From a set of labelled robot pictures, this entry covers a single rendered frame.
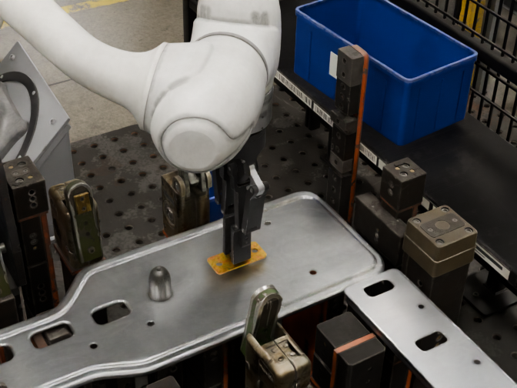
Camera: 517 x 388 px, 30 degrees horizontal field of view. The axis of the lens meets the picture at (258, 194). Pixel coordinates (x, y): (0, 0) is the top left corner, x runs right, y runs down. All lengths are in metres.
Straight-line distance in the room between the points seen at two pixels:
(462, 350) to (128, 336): 0.45
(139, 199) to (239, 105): 1.03
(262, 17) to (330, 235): 0.46
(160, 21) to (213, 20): 3.05
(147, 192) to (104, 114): 1.56
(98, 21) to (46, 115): 2.39
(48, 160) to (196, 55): 0.82
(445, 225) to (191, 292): 0.38
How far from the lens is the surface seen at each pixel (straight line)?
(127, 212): 2.01
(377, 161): 1.63
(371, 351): 1.35
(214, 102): 1.01
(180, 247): 1.47
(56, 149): 1.84
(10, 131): 1.90
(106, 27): 4.17
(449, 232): 1.44
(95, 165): 2.15
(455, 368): 1.33
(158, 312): 1.37
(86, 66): 1.09
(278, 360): 1.24
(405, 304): 1.40
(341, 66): 1.58
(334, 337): 1.37
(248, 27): 1.14
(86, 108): 3.64
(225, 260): 1.42
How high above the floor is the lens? 1.96
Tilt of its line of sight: 38 degrees down
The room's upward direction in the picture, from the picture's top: 2 degrees clockwise
